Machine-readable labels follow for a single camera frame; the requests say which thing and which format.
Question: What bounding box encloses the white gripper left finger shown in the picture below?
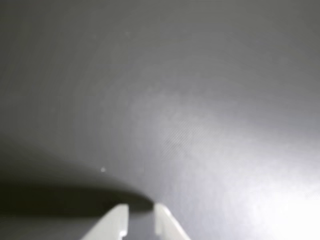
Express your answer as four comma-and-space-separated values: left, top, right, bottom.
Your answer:
80, 203, 130, 240

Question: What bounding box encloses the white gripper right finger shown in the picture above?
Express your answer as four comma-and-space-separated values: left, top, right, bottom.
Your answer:
153, 202, 192, 240

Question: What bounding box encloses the dark grey table mat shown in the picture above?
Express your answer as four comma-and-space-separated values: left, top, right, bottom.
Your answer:
0, 0, 320, 240

